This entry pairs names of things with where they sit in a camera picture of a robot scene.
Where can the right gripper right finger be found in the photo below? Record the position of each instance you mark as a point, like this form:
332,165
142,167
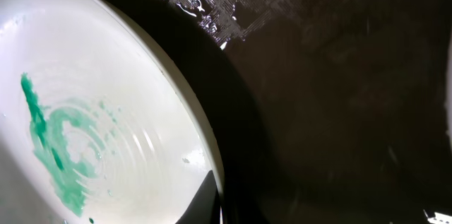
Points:
437,218

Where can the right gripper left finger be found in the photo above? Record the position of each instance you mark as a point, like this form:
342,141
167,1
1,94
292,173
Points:
205,205

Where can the white plate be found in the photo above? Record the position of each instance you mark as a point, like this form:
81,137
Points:
98,125

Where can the dark brown serving tray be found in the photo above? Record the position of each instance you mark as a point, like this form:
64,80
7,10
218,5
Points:
325,111

